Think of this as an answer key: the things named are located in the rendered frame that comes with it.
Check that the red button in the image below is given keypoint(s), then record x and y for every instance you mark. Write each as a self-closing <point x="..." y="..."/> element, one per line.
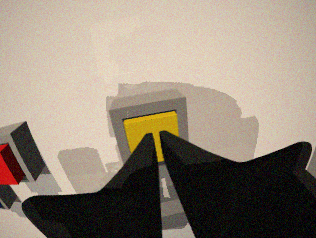
<point x="20" y="160"/>

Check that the yellow button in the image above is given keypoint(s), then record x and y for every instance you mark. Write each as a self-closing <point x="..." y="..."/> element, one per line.
<point x="134" y="116"/>

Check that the blue button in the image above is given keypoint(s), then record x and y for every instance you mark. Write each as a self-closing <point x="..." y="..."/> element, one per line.
<point x="7" y="196"/>

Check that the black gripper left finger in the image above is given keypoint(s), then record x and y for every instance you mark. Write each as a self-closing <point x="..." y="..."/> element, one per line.
<point x="128" y="206"/>

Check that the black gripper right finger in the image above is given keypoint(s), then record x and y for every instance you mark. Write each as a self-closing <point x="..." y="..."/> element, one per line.
<point x="210" y="187"/>

